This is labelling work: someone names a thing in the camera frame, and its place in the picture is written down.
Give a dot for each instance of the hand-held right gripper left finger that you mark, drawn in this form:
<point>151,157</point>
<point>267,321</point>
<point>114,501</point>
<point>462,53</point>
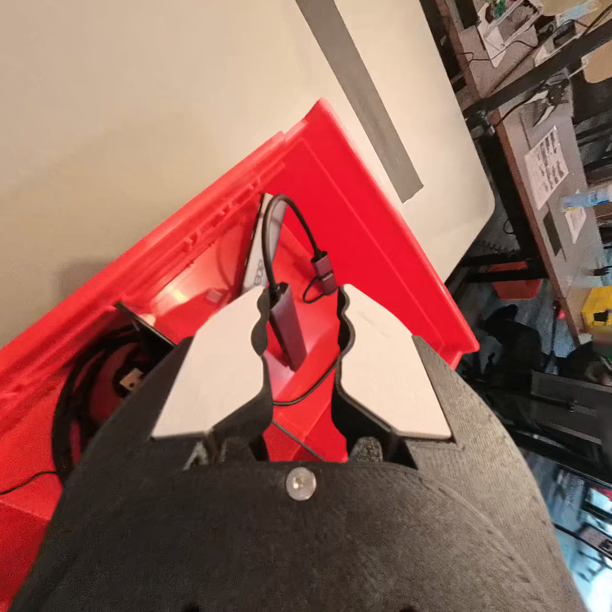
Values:
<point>215,373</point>

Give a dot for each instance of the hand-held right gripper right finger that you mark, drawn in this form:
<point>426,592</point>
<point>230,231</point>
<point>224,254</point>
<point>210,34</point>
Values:
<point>392,377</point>

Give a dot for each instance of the red plastic bin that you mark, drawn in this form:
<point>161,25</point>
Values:
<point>382,239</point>

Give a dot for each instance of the white flat device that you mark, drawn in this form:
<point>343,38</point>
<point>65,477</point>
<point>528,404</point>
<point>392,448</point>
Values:
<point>256,258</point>

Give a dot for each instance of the small red bin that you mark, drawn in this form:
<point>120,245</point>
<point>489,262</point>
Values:
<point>516,284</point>

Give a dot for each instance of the brown workbench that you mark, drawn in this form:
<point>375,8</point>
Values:
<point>535,239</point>

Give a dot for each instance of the yellow box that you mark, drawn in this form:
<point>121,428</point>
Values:
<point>595,308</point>

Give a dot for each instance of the printed paper sheet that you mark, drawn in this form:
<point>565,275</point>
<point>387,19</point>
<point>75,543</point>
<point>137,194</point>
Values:
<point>545,167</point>

